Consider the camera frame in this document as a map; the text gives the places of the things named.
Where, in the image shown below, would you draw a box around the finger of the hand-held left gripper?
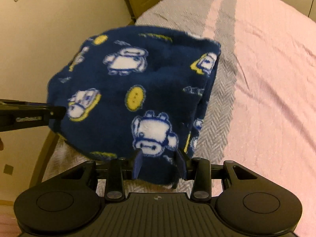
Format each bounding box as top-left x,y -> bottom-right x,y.
0,99 -> 67,119

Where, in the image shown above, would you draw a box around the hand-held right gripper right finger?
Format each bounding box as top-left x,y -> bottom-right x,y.
176,150 -> 259,201

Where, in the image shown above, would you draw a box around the striped grey pink bedspread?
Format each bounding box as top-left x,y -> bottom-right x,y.
42,0 -> 316,237

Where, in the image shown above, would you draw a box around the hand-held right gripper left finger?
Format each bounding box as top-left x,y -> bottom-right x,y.
59,150 -> 144,201

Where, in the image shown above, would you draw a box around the navy cartoon print pants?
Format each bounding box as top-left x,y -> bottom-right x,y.
46,24 -> 222,191

